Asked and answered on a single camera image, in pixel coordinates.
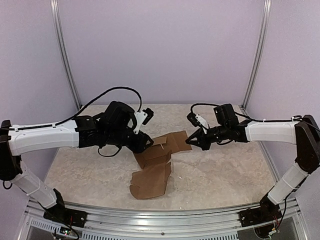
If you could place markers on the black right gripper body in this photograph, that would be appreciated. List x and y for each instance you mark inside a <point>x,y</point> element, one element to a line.
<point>222,134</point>

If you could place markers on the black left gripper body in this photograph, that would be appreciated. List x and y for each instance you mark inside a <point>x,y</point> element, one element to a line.
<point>135,147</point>

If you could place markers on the brown cardboard paper box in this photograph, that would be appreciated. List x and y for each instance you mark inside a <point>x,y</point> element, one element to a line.
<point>155,166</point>

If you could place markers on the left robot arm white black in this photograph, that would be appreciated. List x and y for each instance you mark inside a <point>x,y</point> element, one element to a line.
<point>119,125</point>

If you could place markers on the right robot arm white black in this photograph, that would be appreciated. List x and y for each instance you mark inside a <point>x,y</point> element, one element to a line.
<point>292,146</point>

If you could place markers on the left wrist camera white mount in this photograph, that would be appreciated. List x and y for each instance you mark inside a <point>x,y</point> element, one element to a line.
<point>141,117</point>

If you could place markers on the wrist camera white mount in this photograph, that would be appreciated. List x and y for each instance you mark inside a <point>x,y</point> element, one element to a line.
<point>141,117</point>
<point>198,121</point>

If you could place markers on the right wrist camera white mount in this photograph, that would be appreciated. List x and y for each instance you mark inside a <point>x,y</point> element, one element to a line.
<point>198,121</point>

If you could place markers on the front aluminium rail frame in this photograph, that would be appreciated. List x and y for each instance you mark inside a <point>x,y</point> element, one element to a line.
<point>104,223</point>

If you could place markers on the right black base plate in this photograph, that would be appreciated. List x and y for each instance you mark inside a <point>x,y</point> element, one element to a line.
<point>255,216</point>

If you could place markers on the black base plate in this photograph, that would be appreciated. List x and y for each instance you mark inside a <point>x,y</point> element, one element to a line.
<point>61,214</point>
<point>255,216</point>

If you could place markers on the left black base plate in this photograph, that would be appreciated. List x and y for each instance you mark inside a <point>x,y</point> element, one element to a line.
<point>61,214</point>

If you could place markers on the right aluminium frame post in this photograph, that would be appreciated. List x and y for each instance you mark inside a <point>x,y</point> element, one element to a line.
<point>258,53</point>

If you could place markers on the aluminium frame post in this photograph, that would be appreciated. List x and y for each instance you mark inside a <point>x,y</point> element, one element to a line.
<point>54,4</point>
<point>258,53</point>

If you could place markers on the left aluminium frame post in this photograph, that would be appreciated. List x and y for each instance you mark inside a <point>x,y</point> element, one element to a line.
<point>54,4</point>

